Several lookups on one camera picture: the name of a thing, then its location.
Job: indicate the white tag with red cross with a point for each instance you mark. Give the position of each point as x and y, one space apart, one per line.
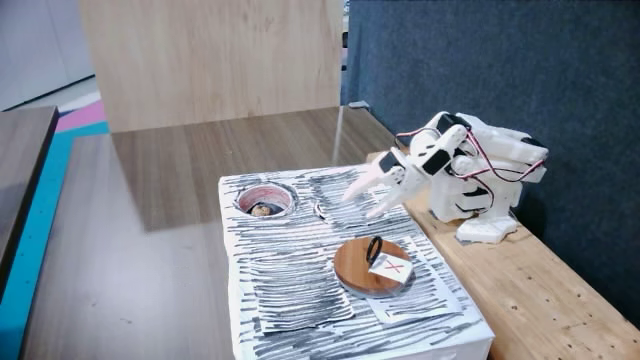
392 267

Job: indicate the grey partition foot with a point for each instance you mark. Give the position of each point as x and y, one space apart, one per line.
359 105

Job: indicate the dark fabric partition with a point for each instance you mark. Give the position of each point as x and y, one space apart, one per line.
500 60

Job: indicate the teal floor mat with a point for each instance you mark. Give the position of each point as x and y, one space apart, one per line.
35 225

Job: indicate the light wooden beam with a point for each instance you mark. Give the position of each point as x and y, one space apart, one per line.
540 295

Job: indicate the scribbled paper sheet under lid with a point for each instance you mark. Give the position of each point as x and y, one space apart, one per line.
425 300

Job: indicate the brown debris lump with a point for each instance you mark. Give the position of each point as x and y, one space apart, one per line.
260 210

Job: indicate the large scribbled paper sheet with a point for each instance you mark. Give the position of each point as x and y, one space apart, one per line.
300 295

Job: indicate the white box with black scribbles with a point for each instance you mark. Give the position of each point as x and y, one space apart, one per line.
300 235

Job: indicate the round wooden lid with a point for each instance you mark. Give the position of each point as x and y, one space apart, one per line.
352 270

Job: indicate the pink floor mat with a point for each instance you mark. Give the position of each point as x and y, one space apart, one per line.
82 116

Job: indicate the dark wooden table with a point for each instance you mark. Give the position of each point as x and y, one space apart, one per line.
20 165

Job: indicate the small scribbled paper sheet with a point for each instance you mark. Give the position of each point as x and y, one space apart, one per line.
340 210

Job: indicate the light wood panel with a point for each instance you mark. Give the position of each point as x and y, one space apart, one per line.
210 60

